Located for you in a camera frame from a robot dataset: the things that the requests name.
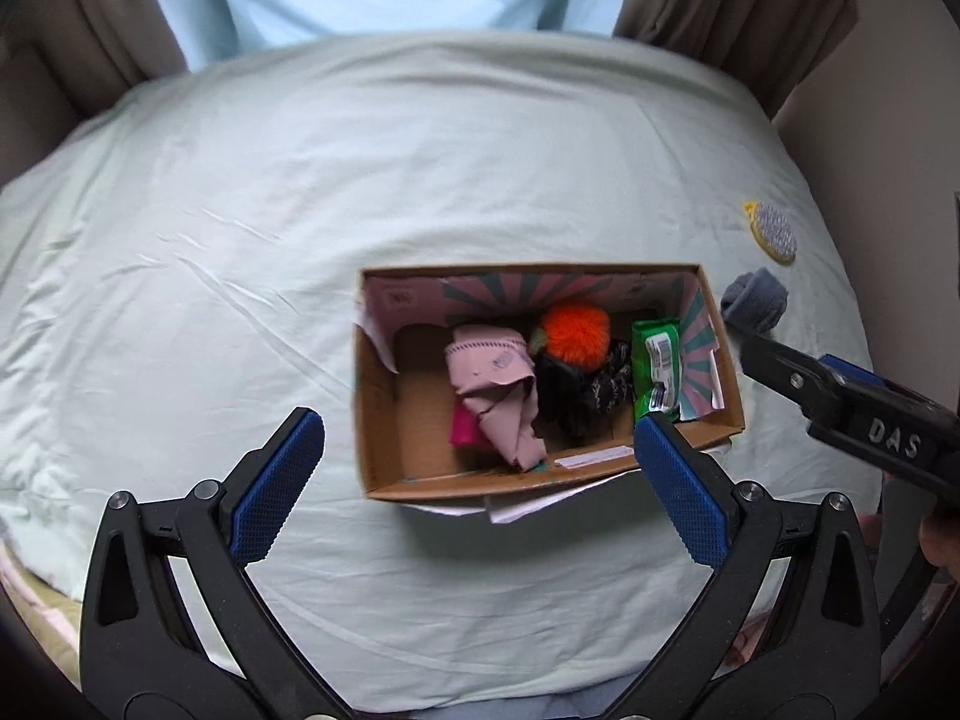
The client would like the grey blue fluffy hat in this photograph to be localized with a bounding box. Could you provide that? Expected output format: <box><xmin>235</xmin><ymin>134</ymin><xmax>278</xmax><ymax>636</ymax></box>
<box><xmin>721</xmin><ymin>268</ymin><xmax>789</xmax><ymax>335</ymax></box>

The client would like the yellow silver scrub pad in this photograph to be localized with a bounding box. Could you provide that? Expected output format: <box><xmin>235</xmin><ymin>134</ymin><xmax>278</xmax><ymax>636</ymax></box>
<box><xmin>743</xmin><ymin>200</ymin><xmax>797</xmax><ymax>265</ymax></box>

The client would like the green wet wipes pack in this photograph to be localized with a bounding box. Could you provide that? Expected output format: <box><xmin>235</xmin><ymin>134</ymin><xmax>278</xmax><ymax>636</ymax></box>
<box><xmin>631</xmin><ymin>319</ymin><xmax>682</xmax><ymax>421</ymax></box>

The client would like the black patterned scarf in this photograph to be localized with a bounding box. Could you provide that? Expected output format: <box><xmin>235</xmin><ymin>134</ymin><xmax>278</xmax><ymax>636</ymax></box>
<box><xmin>535</xmin><ymin>340</ymin><xmax>635</xmax><ymax>447</ymax></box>

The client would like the pink embroidered cloth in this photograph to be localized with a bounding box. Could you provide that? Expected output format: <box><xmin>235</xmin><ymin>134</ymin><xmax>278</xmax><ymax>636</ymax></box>
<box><xmin>444</xmin><ymin>325</ymin><xmax>547</xmax><ymax>472</ymax></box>

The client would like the person's right hand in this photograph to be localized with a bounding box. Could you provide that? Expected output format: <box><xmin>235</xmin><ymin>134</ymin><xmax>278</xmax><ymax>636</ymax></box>
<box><xmin>918</xmin><ymin>514</ymin><xmax>960</xmax><ymax>582</ymax></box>

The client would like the orange pompom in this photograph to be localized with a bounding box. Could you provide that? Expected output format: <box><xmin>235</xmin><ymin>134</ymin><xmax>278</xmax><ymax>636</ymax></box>
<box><xmin>540</xmin><ymin>301</ymin><xmax>612</xmax><ymax>372</ymax></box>

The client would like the brown right curtain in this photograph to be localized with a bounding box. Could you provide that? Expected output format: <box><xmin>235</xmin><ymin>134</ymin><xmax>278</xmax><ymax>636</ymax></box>
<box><xmin>613</xmin><ymin>0</ymin><xmax>857</xmax><ymax>117</ymax></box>

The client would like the brown curtain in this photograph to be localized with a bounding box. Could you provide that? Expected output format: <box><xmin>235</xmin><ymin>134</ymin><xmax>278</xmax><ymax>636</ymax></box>
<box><xmin>0</xmin><ymin>0</ymin><xmax>189</xmax><ymax>122</ymax></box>
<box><xmin>613</xmin><ymin>0</ymin><xmax>857</xmax><ymax>117</ymax></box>

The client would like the magenta cloth item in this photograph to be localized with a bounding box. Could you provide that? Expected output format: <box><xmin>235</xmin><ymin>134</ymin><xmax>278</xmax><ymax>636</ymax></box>
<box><xmin>449</xmin><ymin>400</ymin><xmax>494</xmax><ymax>452</ymax></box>

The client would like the brown cardboard box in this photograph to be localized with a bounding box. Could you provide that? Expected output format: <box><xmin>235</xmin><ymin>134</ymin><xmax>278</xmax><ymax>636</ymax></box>
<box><xmin>353</xmin><ymin>263</ymin><xmax>745</xmax><ymax>504</ymax></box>

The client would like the pale green bed sheet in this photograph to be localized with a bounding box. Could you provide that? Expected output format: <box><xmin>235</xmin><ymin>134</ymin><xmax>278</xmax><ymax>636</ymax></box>
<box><xmin>2</xmin><ymin>32</ymin><xmax>869</xmax><ymax>718</ymax></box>

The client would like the brown left curtain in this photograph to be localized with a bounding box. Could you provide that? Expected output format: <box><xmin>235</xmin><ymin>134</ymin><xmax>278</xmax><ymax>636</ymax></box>
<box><xmin>0</xmin><ymin>0</ymin><xmax>189</xmax><ymax>122</ymax></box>

